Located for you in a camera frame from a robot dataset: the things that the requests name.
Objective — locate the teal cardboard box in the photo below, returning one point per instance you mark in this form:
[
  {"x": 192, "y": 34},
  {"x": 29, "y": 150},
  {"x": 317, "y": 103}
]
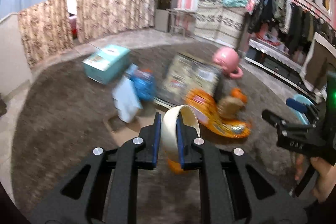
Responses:
[{"x": 107, "y": 63}]

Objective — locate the clothes rack with garments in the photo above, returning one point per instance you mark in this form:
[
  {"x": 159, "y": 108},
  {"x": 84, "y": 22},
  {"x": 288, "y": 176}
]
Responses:
[{"x": 286, "y": 24}]

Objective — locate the blue crumpled plastic bag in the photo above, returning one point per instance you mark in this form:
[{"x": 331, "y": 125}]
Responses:
[{"x": 144, "y": 84}]

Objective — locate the tan phone case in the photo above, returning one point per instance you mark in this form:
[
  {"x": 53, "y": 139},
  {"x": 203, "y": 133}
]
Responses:
[{"x": 121, "y": 131}]

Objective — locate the grey water dispenser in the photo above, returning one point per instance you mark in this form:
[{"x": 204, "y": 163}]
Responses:
[{"x": 162, "y": 18}]

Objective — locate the low tv cabinet lace cover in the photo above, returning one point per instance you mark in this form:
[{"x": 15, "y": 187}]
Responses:
[{"x": 276, "y": 63}]

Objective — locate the grey printed snack bag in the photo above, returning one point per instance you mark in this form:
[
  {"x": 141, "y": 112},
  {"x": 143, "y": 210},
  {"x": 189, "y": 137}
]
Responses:
[{"x": 185, "y": 73}]

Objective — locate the crumpled brown paper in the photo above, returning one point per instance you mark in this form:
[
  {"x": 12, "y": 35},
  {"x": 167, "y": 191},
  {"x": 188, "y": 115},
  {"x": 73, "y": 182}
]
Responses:
[{"x": 228, "y": 107}]

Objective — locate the cabinet with patterned cover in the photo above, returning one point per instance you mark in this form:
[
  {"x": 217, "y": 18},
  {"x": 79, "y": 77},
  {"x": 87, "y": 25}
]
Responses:
[{"x": 220, "y": 24}]

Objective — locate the orange snack bag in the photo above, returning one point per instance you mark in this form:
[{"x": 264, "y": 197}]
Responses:
[{"x": 205, "y": 108}]

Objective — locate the pink ceramic mug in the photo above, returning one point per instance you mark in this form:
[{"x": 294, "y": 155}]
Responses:
[{"x": 228, "y": 59}]

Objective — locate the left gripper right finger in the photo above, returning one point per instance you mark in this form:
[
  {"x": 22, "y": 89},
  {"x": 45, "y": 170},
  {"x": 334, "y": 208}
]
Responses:
[{"x": 233, "y": 187}]

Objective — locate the small metal side table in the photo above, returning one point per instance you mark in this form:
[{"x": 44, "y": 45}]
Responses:
[{"x": 179, "y": 20}]

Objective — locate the person's right hand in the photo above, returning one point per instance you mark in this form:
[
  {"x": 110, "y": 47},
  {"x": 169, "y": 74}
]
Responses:
[{"x": 324, "y": 188}]

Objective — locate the brown draped cloth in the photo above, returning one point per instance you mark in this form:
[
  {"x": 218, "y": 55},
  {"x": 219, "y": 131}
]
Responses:
[{"x": 321, "y": 53}]

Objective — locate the light blue plastic basket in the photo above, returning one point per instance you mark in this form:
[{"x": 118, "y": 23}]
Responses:
[{"x": 302, "y": 99}]

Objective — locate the blue floral curtain left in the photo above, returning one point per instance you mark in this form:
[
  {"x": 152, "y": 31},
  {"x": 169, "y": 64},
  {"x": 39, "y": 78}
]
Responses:
[{"x": 44, "y": 27}]

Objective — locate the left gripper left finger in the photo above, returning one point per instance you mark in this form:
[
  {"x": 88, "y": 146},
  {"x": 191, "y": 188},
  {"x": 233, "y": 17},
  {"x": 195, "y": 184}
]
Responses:
[{"x": 103, "y": 187}]

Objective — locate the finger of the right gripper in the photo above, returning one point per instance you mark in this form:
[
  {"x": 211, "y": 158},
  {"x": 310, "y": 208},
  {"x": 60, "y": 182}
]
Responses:
[
  {"x": 309, "y": 113},
  {"x": 282, "y": 125}
]

